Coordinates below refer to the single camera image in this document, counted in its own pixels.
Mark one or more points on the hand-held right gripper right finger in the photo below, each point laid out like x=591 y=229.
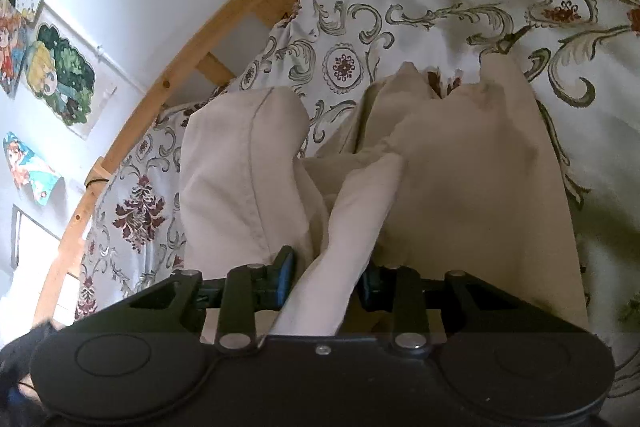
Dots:
x=371 y=289

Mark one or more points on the white wall frame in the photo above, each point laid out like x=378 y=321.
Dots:
x=35 y=242

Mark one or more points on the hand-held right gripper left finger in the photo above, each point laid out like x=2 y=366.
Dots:
x=284 y=278

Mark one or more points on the beige zip jacket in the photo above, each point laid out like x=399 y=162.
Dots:
x=450 y=167

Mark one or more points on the green figure wall poster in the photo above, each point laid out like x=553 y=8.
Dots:
x=62 y=77

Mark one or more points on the floral printed blanket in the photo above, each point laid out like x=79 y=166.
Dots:
x=425 y=7

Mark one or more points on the orange figure wall poster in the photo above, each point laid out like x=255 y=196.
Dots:
x=11 y=49

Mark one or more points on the dark cloth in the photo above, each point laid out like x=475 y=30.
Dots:
x=22 y=367

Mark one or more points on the blue figure wall poster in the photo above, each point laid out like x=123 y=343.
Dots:
x=27 y=169

